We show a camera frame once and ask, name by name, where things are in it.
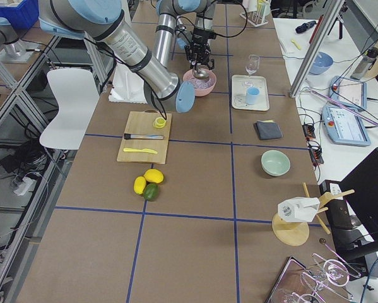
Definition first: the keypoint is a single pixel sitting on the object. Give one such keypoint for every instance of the blue teach pendant near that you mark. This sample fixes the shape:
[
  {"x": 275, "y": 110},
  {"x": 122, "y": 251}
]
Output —
[{"x": 344, "y": 127}]

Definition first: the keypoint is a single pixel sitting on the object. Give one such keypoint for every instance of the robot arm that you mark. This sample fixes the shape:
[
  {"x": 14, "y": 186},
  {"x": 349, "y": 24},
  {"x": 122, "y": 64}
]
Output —
[{"x": 105, "y": 22}]

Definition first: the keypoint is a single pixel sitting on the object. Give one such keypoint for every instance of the pink bowl of ice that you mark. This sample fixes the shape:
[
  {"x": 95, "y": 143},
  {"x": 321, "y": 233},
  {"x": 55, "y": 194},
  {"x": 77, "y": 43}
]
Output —
[{"x": 201, "y": 87}]

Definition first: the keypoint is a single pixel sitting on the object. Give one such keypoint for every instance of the blue bowl on desk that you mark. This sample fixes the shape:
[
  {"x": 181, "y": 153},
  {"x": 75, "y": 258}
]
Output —
[{"x": 321, "y": 64}]

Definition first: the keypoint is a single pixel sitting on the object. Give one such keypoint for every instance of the yellow lemon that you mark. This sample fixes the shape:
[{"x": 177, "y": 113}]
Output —
[
  {"x": 139, "y": 185},
  {"x": 154, "y": 176}
]

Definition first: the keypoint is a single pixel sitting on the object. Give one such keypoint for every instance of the grey folded cloth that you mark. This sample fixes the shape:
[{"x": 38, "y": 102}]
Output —
[{"x": 267, "y": 130}]

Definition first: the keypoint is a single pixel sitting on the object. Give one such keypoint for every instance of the green lime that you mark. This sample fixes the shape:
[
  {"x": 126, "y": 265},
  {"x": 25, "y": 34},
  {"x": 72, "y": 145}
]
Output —
[{"x": 151, "y": 192}]

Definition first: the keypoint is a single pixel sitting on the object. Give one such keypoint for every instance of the blue storage bin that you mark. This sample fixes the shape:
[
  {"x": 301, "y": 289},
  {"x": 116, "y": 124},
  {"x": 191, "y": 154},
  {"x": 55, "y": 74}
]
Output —
[{"x": 22, "y": 16}]

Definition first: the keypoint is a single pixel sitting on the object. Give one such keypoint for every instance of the blue teach pendant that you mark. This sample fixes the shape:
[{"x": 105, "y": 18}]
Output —
[
  {"x": 349, "y": 92},
  {"x": 344, "y": 127}
]

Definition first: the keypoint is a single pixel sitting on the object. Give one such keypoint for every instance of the white dish rack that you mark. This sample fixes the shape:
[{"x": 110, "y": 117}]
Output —
[{"x": 256, "y": 11}]

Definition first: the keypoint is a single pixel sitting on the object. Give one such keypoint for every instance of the clear wine glass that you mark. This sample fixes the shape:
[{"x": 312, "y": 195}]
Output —
[{"x": 252, "y": 64}]

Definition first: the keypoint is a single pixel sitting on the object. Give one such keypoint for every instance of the black monitor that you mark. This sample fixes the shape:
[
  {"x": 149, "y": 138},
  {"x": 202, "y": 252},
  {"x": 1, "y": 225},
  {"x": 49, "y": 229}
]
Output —
[{"x": 363, "y": 179}]

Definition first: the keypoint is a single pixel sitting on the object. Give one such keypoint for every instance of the light blue cup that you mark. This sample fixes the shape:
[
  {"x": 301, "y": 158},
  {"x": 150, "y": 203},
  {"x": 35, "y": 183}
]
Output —
[{"x": 251, "y": 96}]

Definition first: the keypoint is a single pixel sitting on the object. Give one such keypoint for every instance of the white chair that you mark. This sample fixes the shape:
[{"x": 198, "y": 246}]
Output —
[{"x": 76, "y": 93}]

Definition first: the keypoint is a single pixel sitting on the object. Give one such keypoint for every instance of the blue teach pendant far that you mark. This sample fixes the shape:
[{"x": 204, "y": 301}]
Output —
[{"x": 349, "y": 92}]

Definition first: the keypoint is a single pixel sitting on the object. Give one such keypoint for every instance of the dark tray with glasses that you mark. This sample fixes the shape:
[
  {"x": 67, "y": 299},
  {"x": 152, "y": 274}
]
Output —
[{"x": 288, "y": 286}]

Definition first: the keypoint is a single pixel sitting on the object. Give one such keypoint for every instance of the yellow lemon upper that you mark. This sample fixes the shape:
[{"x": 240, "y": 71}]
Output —
[{"x": 154, "y": 176}]

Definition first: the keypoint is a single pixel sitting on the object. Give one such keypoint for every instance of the steel ice scoop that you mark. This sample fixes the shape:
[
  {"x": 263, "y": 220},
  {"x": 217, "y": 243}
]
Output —
[{"x": 199, "y": 73}]

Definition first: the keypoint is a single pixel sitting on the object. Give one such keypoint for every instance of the yellow lemon left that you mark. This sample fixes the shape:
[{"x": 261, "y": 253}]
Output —
[{"x": 139, "y": 185}]

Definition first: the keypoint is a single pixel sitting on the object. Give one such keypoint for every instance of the grey water bottle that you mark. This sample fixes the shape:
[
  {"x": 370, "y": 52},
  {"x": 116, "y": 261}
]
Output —
[{"x": 368, "y": 59}]

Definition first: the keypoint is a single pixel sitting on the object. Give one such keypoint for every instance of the wooden cutting board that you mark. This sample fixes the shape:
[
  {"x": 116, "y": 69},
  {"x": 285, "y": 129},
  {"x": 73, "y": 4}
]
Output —
[{"x": 142, "y": 123}]

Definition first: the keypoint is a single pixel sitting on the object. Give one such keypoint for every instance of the hanging wine glass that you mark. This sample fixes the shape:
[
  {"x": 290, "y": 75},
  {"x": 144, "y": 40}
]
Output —
[{"x": 336, "y": 272}]

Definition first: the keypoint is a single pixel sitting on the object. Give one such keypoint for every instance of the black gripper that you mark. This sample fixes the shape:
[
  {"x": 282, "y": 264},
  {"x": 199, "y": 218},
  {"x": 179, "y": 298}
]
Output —
[{"x": 200, "y": 40}]

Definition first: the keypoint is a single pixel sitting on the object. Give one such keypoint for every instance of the yellow plastic knife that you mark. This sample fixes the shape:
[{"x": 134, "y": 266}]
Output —
[{"x": 143, "y": 150}]

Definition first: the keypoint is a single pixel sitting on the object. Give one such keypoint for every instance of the wooden mug tree stand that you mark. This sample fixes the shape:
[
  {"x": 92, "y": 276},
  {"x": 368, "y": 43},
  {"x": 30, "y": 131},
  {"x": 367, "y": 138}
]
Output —
[{"x": 297, "y": 233}]

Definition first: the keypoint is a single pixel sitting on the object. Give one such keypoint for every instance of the yellow small cup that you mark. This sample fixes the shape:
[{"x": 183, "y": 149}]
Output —
[{"x": 159, "y": 123}]

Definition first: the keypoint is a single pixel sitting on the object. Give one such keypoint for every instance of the white paper cup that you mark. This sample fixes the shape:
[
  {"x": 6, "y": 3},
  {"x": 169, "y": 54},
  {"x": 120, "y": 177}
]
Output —
[{"x": 298, "y": 209}]

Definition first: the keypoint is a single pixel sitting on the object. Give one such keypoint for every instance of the cream serving tray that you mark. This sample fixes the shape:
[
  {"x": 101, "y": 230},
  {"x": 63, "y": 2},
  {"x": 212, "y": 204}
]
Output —
[{"x": 240, "y": 83}]

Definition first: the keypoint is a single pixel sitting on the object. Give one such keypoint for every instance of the green ceramic bowl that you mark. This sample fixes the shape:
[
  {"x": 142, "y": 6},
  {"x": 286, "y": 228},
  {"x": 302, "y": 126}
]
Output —
[{"x": 275, "y": 163}]

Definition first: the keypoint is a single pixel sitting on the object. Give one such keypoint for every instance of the aluminium frame post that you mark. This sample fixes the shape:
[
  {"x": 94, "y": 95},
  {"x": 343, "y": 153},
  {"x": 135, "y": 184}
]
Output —
[{"x": 323, "y": 28}]

